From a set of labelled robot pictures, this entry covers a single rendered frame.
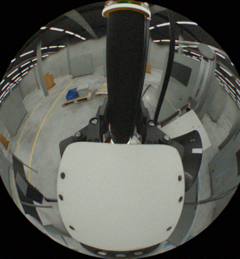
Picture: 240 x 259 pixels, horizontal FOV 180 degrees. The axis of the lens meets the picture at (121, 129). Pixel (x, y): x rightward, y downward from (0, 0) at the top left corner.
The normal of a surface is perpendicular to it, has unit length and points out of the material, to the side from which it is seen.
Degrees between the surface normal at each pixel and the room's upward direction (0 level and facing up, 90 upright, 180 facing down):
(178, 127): 50
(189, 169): 37
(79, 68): 90
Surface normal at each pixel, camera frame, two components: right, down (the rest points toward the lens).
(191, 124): -0.74, -0.44
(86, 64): 0.14, 0.77
